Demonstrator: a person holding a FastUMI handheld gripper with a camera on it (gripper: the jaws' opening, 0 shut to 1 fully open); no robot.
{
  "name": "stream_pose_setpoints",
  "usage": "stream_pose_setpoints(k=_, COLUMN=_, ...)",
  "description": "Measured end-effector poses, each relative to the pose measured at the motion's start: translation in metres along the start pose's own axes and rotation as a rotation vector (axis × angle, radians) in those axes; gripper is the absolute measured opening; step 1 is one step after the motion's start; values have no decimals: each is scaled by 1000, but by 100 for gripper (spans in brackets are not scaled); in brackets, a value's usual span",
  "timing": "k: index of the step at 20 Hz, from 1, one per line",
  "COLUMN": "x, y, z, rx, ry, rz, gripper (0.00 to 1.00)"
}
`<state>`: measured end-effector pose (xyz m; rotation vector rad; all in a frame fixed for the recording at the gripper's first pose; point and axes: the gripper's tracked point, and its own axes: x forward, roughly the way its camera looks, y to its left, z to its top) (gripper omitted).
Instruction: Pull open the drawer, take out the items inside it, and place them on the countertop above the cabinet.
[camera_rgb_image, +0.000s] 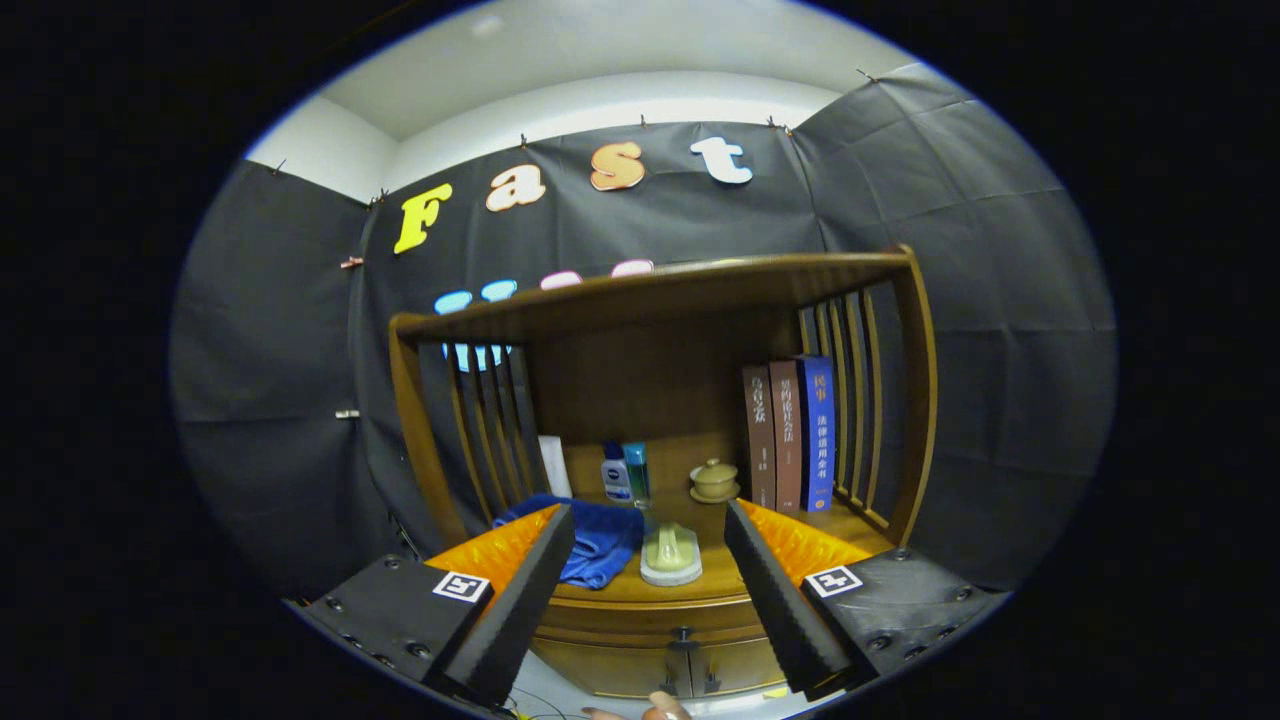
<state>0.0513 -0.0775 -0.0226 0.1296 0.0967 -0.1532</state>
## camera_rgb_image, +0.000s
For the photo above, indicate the blue book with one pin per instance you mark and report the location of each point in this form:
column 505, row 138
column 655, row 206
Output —
column 818, row 440

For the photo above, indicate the white tube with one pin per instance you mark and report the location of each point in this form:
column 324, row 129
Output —
column 555, row 465

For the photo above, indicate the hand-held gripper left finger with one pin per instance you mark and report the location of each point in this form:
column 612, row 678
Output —
column 520, row 620

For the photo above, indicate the white bottle with blue cap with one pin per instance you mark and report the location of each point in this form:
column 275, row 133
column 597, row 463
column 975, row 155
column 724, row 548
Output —
column 615, row 480

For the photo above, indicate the wooden countertop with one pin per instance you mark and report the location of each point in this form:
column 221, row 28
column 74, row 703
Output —
column 712, row 590

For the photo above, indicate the wooden cabinet door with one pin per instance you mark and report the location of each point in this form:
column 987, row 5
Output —
column 610, row 668
column 745, row 665

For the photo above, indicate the beige lidded tea cup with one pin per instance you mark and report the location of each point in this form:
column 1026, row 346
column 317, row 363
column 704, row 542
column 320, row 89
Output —
column 715, row 480

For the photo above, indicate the yellow-green scrub brush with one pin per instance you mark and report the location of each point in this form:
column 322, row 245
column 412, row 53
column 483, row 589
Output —
column 670, row 555

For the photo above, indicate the wooden cabinet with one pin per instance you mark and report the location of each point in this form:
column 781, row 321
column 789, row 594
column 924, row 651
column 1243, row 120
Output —
column 660, row 380

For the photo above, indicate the wooden drawer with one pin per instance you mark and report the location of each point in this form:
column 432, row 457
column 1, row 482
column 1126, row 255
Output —
column 620, row 620

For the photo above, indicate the blue towel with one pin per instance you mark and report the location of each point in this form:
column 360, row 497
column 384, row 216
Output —
column 605, row 545

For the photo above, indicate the teal clear bottle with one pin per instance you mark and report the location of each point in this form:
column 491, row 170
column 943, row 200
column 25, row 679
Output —
column 636, row 470

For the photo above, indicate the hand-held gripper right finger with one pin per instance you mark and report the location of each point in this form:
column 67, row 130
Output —
column 775, row 610

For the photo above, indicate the reddish brown book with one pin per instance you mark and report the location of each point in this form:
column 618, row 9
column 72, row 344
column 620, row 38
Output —
column 786, row 440

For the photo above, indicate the dark brown book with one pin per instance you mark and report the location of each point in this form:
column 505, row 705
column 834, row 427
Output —
column 760, row 440

